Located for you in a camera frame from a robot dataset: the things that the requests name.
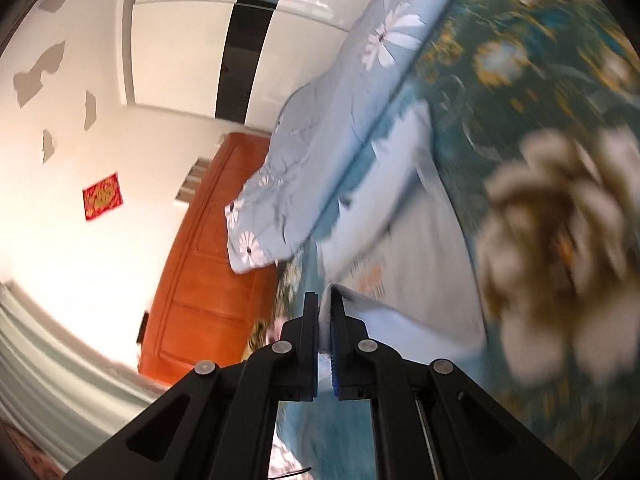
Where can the white glossy wardrobe black stripe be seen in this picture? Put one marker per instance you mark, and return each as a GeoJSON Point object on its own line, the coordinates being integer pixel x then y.
{"type": "Point", "coordinates": [190, 50]}

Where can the light blue floral quilt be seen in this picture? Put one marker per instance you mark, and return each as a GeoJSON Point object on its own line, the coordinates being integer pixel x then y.
{"type": "Point", "coordinates": [320, 160]}

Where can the light blue shirt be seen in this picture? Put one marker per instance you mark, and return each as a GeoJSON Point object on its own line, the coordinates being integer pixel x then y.
{"type": "Point", "coordinates": [425, 260]}

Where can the grey bedside object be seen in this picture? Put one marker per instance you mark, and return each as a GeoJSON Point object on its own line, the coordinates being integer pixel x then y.
{"type": "Point", "coordinates": [192, 182]}

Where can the teal floral blanket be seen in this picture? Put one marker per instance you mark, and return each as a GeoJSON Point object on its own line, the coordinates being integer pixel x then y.
{"type": "Point", "coordinates": [550, 110]}

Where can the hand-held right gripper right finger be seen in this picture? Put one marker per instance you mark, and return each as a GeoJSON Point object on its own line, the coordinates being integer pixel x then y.
{"type": "Point", "coordinates": [336, 371]}

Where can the orange wooden headboard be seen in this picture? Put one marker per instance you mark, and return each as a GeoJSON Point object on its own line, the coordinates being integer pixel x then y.
{"type": "Point", "coordinates": [210, 285]}

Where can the pale green curtain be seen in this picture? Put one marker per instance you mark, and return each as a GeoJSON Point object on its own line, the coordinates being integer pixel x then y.
{"type": "Point", "coordinates": [50, 360]}

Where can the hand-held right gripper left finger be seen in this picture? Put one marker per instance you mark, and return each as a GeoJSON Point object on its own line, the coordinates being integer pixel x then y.
{"type": "Point", "coordinates": [309, 350]}

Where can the red wall decoration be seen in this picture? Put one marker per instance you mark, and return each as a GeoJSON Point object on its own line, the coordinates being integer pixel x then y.
{"type": "Point", "coordinates": [103, 196]}

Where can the red patterned rug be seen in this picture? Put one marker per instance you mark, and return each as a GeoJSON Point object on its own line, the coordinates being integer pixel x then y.
{"type": "Point", "coordinates": [25, 455]}

